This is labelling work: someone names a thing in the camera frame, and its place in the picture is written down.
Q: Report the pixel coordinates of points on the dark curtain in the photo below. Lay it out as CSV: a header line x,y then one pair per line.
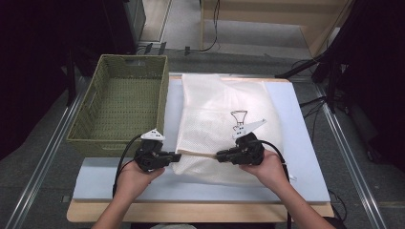
x,y
375,63

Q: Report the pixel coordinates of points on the person's left hand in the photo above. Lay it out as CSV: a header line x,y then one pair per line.
x,y
137,181

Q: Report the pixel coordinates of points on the green woven basket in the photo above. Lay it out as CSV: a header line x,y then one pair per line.
x,y
95,144

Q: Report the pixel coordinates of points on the black cabinet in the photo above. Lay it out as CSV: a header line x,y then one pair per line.
x,y
127,22

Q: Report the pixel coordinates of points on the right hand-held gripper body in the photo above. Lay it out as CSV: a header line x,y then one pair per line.
x,y
251,152

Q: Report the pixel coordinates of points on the light wooden shelf unit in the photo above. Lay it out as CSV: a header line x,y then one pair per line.
x,y
270,14

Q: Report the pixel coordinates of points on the black tripod stand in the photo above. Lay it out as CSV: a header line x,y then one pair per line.
x,y
331,73

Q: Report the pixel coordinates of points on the person's grey shirt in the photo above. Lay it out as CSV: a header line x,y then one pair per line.
x,y
173,226

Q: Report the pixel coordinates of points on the white cloth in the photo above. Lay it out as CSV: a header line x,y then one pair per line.
x,y
210,111

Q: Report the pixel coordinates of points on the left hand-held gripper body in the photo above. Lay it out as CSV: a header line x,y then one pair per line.
x,y
151,157

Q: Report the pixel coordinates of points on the metal floor rail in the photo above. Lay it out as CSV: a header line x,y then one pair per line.
x,y
350,159
47,152

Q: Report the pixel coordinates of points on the person's right hand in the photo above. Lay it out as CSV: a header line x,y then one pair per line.
x,y
270,171

